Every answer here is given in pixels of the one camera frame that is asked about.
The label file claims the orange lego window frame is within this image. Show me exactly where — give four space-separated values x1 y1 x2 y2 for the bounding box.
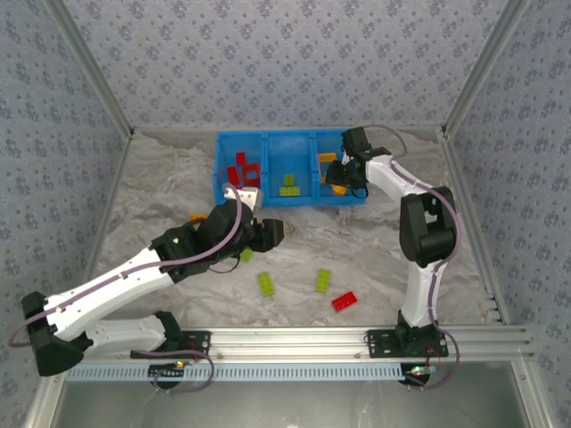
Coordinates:
317 152 340 179

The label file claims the blue three-compartment bin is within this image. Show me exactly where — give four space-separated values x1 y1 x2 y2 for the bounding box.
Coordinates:
213 128 369 210

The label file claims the red lego window frame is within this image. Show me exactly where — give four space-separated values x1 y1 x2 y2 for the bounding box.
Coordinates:
242 161 263 188

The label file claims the small black controller board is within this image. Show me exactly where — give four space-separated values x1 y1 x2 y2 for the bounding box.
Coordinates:
400 363 441 387
148 361 186 382

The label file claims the grey metal panel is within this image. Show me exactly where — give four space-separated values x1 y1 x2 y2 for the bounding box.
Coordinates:
53 378 527 428

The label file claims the left gripper thin black cable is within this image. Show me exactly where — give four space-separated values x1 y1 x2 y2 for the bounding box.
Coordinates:
208 260 241 275

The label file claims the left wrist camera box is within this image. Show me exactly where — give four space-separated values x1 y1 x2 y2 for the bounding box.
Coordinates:
221 181 261 210

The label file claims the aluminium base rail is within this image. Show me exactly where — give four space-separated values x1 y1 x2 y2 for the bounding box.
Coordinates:
48 326 535 361

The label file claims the aluminium side rail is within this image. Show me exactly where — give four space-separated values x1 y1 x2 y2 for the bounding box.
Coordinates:
439 128 510 325
84 131 135 286

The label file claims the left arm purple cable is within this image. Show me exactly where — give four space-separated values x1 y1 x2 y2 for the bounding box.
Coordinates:
7 181 216 394

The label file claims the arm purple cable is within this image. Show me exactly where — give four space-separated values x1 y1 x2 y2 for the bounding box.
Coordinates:
365 123 462 391
7 181 216 394

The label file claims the slotted cable duct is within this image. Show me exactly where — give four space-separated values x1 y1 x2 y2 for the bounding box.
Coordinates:
65 362 406 383

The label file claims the aluminium frame post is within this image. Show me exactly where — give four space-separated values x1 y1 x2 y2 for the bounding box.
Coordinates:
24 374 68 428
44 0 136 137
510 359 552 428
440 0 533 137

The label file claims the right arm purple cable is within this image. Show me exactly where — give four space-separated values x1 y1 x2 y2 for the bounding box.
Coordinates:
365 123 462 391

